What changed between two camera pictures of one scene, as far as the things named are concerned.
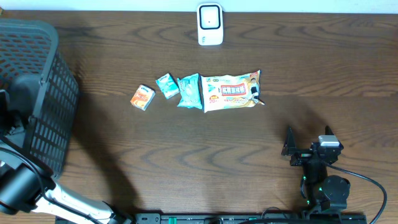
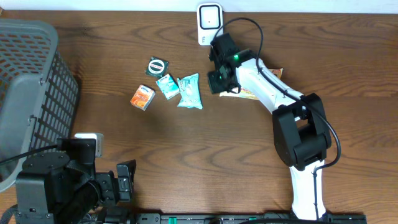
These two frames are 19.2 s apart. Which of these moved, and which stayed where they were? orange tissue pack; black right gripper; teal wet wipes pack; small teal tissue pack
Moved: black right gripper
Stayed: small teal tissue pack; orange tissue pack; teal wet wipes pack
